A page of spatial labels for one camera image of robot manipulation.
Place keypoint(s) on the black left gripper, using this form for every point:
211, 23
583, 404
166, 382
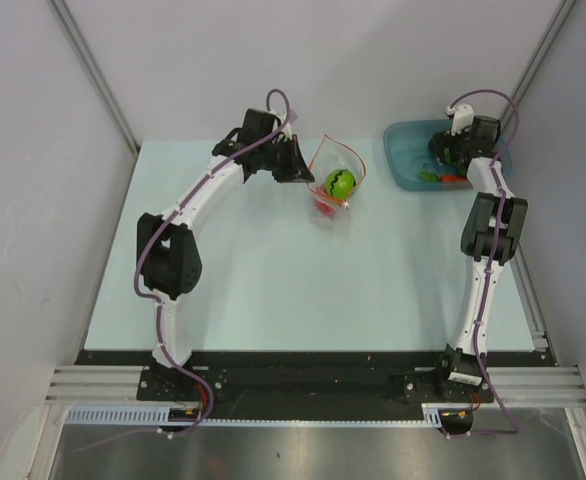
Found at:
297, 169

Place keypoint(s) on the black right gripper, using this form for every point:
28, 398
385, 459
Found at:
445, 140

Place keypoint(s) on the clear zip bag orange zipper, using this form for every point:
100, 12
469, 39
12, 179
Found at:
330, 155

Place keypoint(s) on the green striped toy watermelon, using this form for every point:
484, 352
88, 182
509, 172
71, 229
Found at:
340, 183

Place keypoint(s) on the red toy fruit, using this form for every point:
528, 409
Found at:
325, 209

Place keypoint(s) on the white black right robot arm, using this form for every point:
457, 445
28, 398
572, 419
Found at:
490, 239

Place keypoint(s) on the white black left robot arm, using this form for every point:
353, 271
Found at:
168, 263

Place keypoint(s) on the teal plastic food container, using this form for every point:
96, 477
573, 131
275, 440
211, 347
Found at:
407, 153

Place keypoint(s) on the orange toy carrot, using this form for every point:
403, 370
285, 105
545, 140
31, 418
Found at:
431, 177

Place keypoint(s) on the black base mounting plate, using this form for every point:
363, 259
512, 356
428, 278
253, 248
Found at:
410, 376

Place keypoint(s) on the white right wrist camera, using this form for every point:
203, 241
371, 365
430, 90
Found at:
462, 116

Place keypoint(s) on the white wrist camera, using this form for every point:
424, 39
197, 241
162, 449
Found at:
293, 120
462, 116

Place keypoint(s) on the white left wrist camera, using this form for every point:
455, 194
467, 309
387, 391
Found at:
293, 120

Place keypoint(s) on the right aluminium corner post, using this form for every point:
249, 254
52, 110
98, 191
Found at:
526, 41

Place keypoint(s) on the aluminium corner post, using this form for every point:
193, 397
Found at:
526, 41
80, 46

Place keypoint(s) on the left aluminium corner post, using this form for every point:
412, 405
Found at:
80, 46

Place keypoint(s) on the white slotted cable duct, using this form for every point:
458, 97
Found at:
167, 417

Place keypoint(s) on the aluminium front rail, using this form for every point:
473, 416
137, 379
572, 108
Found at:
532, 387

